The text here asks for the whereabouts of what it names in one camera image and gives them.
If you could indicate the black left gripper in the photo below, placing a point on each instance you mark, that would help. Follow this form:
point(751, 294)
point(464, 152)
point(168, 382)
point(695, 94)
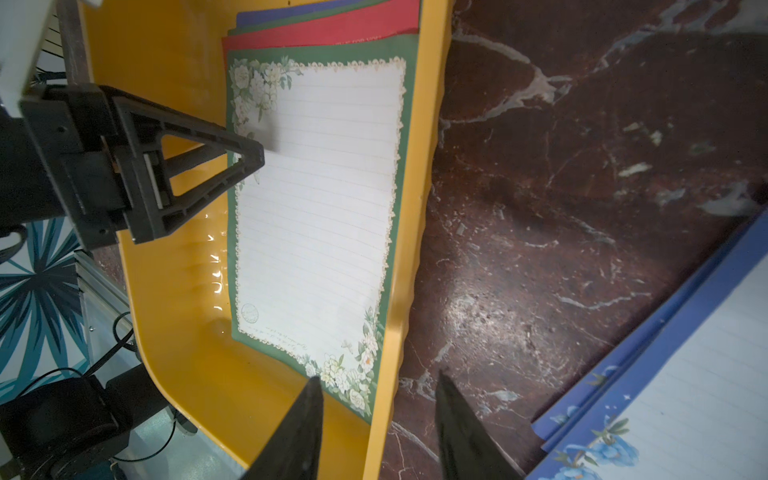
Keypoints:
point(55, 162)

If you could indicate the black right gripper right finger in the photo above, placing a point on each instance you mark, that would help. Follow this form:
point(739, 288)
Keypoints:
point(466, 450)

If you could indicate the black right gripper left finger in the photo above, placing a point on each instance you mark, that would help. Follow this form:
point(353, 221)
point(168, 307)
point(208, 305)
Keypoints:
point(293, 450)

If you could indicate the green floral stationery paper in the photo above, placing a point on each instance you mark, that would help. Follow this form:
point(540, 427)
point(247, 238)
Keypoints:
point(312, 234)

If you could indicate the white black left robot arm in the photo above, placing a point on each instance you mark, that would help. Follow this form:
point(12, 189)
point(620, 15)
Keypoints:
point(63, 428)

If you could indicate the stack of stationery papers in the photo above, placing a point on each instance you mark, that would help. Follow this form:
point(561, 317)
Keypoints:
point(376, 22)

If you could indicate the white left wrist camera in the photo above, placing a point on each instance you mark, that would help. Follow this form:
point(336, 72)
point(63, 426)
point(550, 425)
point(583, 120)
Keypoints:
point(23, 27)

